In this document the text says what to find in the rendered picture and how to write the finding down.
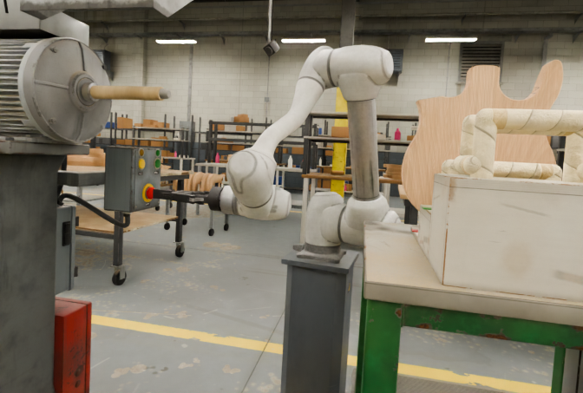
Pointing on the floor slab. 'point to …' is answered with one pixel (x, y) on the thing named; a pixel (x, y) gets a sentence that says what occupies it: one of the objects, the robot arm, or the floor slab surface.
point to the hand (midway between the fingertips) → (163, 194)
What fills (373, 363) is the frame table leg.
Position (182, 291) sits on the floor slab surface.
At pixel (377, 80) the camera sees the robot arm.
